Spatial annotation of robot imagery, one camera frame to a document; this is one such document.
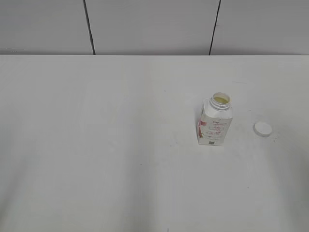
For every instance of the white screw cap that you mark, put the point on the white screw cap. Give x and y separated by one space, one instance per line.
262 129

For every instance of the white carton drink bottle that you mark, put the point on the white carton drink bottle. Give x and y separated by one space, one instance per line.
214 120

